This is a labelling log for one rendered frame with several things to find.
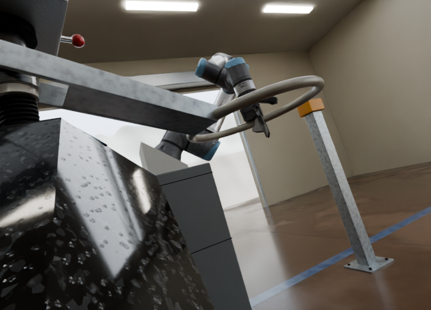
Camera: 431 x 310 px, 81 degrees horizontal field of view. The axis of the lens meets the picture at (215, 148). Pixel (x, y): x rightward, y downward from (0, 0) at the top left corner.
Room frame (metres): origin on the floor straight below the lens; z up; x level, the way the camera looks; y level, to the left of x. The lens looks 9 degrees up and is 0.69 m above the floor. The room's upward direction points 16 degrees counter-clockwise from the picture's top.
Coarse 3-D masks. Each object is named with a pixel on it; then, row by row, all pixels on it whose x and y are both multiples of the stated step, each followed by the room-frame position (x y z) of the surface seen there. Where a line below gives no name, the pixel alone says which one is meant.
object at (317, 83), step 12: (276, 84) 0.62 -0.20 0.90; (288, 84) 0.62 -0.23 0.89; (300, 84) 0.64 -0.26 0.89; (312, 84) 0.67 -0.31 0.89; (324, 84) 0.75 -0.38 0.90; (252, 96) 0.62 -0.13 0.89; (264, 96) 0.62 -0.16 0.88; (300, 96) 0.94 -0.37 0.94; (312, 96) 0.87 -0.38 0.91; (216, 108) 0.66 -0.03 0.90; (228, 108) 0.64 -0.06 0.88; (240, 108) 0.64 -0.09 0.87; (288, 108) 1.00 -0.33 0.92; (264, 120) 1.06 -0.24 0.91; (216, 132) 1.03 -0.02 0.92; (228, 132) 1.06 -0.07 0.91
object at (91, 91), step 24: (0, 48) 0.38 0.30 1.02; (24, 48) 0.40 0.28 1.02; (24, 72) 0.40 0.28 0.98; (48, 72) 0.42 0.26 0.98; (72, 72) 0.45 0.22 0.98; (96, 72) 0.48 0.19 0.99; (48, 96) 0.51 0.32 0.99; (72, 96) 0.49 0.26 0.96; (96, 96) 0.50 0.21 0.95; (120, 96) 0.51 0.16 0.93; (144, 96) 0.54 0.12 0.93; (168, 96) 0.58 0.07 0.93; (120, 120) 0.61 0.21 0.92; (144, 120) 0.63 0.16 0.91; (168, 120) 0.64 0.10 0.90; (192, 120) 0.65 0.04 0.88; (216, 120) 0.66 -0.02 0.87
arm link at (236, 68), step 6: (234, 60) 1.03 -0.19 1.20; (240, 60) 1.03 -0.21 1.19; (228, 66) 1.04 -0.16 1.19; (234, 66) 1.03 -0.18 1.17; (240, 66) 1.03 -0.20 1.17; (246, 66) 1.06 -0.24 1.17; (228, 72) 1.05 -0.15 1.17; (234, 72) 1.03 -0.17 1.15; (240, 72) 1.03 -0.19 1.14; (246, 72) 1.04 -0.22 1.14; (228, 78) 1.09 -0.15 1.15; (234, 78) 1.04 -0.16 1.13; (240, 78) 1.03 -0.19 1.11; (246, 78) 1.03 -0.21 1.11; (234, 84) 1.05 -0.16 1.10
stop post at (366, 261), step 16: (304, 112) 1.66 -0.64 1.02; (320, 112) 1.66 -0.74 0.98; (320, 128) 1.63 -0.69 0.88; (320, 144) 1.66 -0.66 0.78; (336, 160) 1.65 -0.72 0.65; (336, 176) 1.63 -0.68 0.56; (336, 192) 1.67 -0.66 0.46; (352, 208) 1.64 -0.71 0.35; (352, 224) 1.64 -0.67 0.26; (352, 240) 1.68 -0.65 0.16; (368, 240) 1.66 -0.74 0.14; (368, 256) 1.64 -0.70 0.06; (368, 272) 1.57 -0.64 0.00
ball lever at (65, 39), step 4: (64, 36) 0.57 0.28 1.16; (72, 36) 0.57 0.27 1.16; (76, 36) 0.57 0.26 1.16; (80, 36) 0.58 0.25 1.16; (60, 40) 0.56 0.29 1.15; (64, 40) 0.57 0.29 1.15; (68, 40) 0.57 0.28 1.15; (72, 40) 0.58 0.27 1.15; (76, 40) 0.58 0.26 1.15; (80, 40) 0.58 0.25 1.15; (84, 40) 0.59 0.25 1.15; (72, 44) 0.59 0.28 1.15; (76, 44) 0.58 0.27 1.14; (80, 44) 0.59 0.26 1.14
